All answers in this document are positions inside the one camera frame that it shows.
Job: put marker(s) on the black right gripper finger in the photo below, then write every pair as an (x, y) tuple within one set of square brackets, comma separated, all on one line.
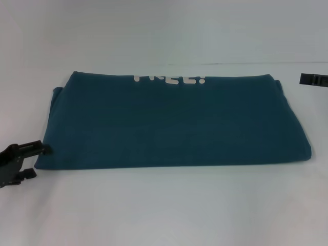
[(312, 80)]

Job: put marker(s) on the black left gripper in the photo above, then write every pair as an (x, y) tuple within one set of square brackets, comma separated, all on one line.
[(9, 166)]

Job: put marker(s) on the teal blue shirt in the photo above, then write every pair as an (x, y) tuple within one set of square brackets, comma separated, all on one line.
[(166, 120)]

